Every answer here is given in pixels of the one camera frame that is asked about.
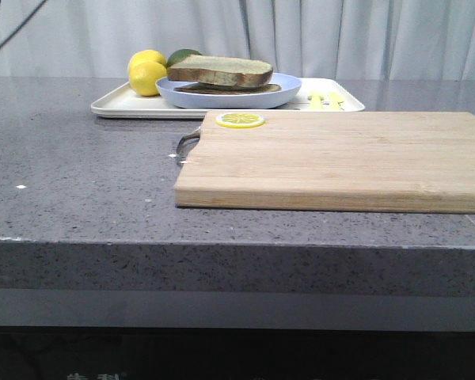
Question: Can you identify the metal cutting board handle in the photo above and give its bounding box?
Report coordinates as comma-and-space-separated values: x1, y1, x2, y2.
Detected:
175, 126, 201, 166

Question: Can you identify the front yellow lemon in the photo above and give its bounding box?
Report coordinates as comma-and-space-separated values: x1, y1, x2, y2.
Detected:
128, 61, 167, 97

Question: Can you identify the wooden cutting board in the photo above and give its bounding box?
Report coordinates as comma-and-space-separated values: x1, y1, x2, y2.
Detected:
174, 110, 475, 214

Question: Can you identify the yellow lemon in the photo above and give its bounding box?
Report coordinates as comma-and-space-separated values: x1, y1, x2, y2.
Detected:
128, 61, 167, 97
127, 49, 167, 72

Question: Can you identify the light blue round plate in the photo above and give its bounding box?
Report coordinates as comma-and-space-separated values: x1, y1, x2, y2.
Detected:
157, 73, 302, 109

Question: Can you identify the lemon slice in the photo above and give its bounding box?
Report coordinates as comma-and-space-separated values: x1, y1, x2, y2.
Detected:
215, 112, 265, 128

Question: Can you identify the rear yellow lemon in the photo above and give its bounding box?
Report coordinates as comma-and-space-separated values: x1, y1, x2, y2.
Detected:
127, 49, 167, 72

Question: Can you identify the grey curtain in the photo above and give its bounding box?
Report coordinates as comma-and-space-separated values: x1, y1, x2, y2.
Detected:
0, 1, 475, 80

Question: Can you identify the white rectangular tray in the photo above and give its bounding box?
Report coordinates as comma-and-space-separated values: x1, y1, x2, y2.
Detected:
91, 78, 365, 120

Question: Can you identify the bread slice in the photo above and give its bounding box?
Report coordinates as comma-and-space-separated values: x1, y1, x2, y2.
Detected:
167, 55, 273, 88
173, 83, 282, 95

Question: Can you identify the green lime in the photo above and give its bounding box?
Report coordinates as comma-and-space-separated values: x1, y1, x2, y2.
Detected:
166, 48, 202, 67

